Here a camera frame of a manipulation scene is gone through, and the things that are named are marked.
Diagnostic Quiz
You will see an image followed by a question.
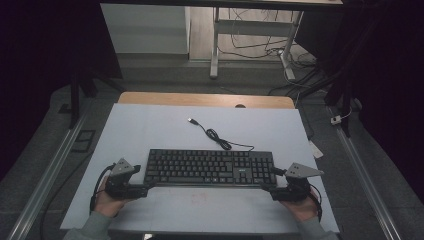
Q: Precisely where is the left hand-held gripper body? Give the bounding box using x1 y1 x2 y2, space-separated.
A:
105 158 150 201

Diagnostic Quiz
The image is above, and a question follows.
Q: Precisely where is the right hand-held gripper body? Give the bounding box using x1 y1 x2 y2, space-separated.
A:
269 162 325 203

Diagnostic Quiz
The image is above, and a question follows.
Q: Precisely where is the black computer keyboard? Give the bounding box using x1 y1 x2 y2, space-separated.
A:
143 148 279 189

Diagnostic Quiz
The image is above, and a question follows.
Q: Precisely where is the person's right hand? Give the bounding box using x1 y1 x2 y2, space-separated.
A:
279 189 320 223

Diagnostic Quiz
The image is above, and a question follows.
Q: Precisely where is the person's left hand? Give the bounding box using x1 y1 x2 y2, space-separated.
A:
94 175 135 219

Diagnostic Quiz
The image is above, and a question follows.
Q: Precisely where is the white paper tag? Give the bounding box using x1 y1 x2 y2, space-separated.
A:
307 139 325 160

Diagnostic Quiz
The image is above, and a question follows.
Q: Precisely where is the white table board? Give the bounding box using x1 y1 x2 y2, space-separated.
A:
59 102 341 235

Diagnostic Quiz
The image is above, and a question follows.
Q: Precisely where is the black stand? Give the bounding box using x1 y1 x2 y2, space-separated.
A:
58 64 125 130
324 59 356 138

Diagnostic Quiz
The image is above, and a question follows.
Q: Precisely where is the wooden table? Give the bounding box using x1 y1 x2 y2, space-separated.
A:
117 91 296 110

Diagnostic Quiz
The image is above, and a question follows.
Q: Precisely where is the white cabinet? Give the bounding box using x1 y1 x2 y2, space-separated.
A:
100 3 191 55

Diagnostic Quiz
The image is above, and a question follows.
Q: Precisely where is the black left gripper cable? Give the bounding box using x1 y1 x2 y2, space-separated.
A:
88 162 117 215

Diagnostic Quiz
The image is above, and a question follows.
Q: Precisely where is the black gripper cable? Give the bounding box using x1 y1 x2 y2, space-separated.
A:
88 162 117 215
307 184 324 223

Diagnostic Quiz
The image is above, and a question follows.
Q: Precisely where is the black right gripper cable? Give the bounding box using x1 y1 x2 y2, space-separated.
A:
307 184 324 223

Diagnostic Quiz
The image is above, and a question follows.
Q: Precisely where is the black floor cable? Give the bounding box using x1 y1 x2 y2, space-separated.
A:
39 151 96 240

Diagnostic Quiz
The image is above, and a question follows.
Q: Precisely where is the black keyboard cable with plug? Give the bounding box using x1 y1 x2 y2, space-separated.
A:
187 117 256 152

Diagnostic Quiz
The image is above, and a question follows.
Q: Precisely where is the aluminium floor rail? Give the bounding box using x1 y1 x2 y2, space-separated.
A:
6 111 90 240
327 105 404 240

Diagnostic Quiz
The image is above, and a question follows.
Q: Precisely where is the tangle of floor cables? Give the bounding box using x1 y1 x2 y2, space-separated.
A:
217 8 329 98

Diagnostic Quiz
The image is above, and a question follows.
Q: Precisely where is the white desk frame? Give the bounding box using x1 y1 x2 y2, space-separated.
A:
209 7 305 81

